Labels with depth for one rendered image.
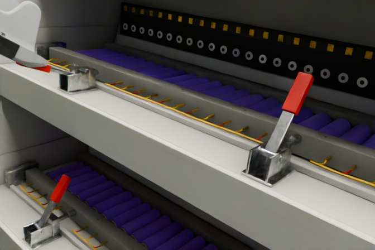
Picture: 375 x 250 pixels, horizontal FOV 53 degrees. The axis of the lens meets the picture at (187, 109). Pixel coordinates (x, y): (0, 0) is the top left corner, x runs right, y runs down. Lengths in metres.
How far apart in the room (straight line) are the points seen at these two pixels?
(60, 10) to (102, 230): 0.34
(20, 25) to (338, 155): 0.31
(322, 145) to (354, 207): 0.07
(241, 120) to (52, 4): 0.37
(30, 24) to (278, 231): 0.30
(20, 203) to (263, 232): 0.41
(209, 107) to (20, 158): 0.37
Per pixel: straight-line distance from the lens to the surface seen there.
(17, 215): 0.60
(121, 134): 0.39
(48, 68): 0.45
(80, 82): 0.47
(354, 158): 0.34
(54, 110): 0.48
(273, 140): 0.31
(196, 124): 0.38
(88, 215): 0.54
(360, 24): 0.49
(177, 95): 0.42
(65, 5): 0.64
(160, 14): 0.60
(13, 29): 0.40
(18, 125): 0.65
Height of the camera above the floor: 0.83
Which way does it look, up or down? 7 degrees down
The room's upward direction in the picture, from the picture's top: 16 degrees clockwise
